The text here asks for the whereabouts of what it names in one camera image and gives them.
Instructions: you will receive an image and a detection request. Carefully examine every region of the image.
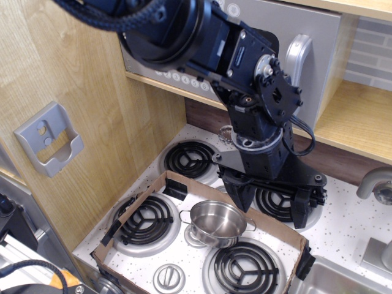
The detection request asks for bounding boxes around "brown cardboard barrier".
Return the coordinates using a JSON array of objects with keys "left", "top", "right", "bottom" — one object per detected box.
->
[{"left": 92, "top": 171, "right": 315, "bottom": 293}]

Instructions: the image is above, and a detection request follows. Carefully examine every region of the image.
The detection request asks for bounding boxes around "small steel pot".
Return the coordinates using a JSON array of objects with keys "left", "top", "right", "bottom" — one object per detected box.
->
[{"left": 179, "top": 200, "right": 257, "bottom": 249}]

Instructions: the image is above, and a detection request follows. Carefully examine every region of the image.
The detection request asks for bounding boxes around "black braided cable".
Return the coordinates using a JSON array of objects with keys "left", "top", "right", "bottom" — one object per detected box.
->
[{"left": 0, "top": 259, "right": 69, "bottom": 294}]

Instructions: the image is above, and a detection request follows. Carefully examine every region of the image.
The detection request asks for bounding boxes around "back left black burner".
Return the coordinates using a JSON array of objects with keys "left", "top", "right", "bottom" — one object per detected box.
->
[{"left": 164, "top": 141, "right": 216, "bottom": 179}]

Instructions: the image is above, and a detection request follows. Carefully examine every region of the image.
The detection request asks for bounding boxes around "front grey stove knob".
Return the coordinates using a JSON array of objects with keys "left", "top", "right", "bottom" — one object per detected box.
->
[{"left": 153, "top": 263, "right": 186, "bottom": 294}]

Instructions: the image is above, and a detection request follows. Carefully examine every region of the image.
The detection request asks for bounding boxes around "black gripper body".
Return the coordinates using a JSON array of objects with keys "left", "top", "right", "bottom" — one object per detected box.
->
[{"left": 213, "top": 129, "right": 326, "bottom": 195}]

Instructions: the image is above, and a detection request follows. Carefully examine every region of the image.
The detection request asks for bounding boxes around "grey faucet handle base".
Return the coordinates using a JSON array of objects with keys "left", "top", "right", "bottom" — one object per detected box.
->
[{"left": 361, "top": 238, "right": 391, "bottom": 280}]

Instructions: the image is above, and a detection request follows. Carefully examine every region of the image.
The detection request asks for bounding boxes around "silver microwave door handle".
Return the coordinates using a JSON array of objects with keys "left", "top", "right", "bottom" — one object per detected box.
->
[{"left": 285, "top": 34, "right": 312, "bottom": 87}]

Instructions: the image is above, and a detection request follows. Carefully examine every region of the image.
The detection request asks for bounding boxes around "middle grey stove knob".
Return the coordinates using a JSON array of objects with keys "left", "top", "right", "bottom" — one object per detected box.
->
[{"left": 216, "top": 186, "right": 227, "bottom": 194}]

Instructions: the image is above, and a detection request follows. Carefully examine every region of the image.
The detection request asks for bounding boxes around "grey toy microwave door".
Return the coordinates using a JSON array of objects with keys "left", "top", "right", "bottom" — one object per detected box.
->
[{"left": 122, "top": 1, "right": 342, "bottom": 127}]

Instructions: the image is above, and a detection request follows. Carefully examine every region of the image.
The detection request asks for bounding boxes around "clear round wall knob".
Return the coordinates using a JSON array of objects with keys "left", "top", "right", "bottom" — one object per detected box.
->
[{"left": 218, "top": 125, "right": 233, "bottom": 145}]

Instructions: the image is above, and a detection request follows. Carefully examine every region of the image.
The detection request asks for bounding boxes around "silver faucet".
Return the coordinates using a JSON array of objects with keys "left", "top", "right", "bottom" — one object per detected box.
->
[{"left": 356, "top": 167, "right": 391, "bottom": 205}]

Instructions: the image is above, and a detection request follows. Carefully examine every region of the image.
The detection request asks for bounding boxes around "front right black burner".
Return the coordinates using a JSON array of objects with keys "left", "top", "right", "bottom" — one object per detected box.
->
[{"left": 210, "top": 241, "right": 281, "bottom": 293}]

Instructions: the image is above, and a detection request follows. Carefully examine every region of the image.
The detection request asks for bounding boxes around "back right black burner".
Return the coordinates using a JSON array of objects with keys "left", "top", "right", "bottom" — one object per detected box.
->
[{"left": 252, "top": 187, "right": 316, "bottom": 223}]

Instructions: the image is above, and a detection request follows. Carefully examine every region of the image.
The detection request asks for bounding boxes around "steel sink basin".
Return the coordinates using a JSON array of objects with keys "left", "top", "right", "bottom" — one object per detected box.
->
[{"left": 288, "top": 256, "right": 391, "bottom": 294}]

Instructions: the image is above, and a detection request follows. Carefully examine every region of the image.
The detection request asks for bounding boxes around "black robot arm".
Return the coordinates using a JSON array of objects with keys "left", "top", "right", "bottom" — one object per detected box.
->
[{"left": 58, "top": 1, "right": 326, "bottom": 228}]

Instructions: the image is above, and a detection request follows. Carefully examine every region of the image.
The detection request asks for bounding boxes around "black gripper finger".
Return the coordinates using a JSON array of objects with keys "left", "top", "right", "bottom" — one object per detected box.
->
[
  {"left": 219, "top": 171, "right": 255, "bottom": 213},
  {"left": 290, "top": 187, "right": 326, "bottom": 229}
]

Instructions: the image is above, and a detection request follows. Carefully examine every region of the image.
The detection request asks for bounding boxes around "front left black burner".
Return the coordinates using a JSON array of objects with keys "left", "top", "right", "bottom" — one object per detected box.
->
[{"left": 119, "top": 196, "right": 174, "bottom": 246}]

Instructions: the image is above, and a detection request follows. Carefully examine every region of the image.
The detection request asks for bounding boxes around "grey stove knob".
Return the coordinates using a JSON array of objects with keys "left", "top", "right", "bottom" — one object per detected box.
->
[
  {"left": 216, "top": 186, "right": 227, "bottom": 194},
  {"left": 153, "top": 263, "right": 186, "bottom": 294}
]

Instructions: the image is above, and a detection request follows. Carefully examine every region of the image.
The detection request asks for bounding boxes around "grey wall phone holder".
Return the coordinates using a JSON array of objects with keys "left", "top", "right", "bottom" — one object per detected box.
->
[{"left": 13, "top": 101, "right": 84, "bottom": 178}]

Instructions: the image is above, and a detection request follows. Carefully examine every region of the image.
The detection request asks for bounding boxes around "black burner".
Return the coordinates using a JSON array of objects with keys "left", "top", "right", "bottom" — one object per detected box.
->
[
  {"left": 210, "top": 241, "right": 281, "bottom": 293},
  {"left": 164, "top": 141, "right": 216, "bottom": 179},
  {"left": 252, "top": 187, "right": 316, "bottom": 223},
  {"left": 119, "top": 196, "right": 174, "bottom": 246}
]

